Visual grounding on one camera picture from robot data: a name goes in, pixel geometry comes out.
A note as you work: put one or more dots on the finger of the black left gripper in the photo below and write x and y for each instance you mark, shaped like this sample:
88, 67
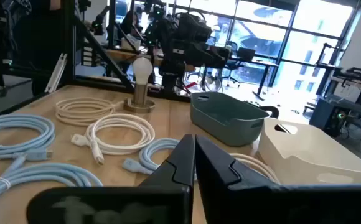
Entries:
224, 56
207, 56

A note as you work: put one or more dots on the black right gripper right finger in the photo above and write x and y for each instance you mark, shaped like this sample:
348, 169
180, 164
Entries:
230, 199

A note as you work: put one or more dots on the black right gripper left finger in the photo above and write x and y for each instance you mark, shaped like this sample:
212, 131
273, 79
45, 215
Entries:
168, 199

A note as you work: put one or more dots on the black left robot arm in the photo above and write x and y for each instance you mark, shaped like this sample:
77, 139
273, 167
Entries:
171, 71

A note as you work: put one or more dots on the black background robot arm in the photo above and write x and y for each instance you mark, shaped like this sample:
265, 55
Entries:
99, 21

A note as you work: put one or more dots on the black office chair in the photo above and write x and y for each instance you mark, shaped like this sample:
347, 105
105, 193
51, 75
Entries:
231, 62

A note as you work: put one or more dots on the black laptop on desk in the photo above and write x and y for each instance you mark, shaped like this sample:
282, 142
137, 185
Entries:
246, 54

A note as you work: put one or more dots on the round floor fan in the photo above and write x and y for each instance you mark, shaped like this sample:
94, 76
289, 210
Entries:
213, 83

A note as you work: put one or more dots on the black office desk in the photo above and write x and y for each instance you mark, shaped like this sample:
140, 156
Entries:
263, 77

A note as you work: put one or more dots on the person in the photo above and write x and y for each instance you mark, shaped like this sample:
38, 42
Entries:
130, 25
40, 46

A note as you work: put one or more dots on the teal plastic bin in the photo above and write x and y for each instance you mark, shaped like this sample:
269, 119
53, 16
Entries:
224, 124

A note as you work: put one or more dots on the black curved chair armrest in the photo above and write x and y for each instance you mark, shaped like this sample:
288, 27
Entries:
272, 110

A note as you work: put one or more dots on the light bulb lamp brass base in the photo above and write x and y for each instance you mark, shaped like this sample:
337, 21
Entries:
141, 93

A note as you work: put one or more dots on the white plastic bin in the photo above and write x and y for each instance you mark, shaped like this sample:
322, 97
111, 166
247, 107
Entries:
292, 155

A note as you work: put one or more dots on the wooden background table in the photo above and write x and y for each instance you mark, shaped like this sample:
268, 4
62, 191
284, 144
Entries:
121, 56

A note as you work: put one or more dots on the black computer tower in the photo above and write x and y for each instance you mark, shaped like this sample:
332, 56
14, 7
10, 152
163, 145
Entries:
326, 118

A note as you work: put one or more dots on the wooden workbench with equipment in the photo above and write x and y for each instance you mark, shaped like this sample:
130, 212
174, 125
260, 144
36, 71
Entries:
354, 84

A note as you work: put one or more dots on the white metal profile bar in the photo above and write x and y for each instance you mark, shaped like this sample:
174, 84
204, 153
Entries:
56, 74

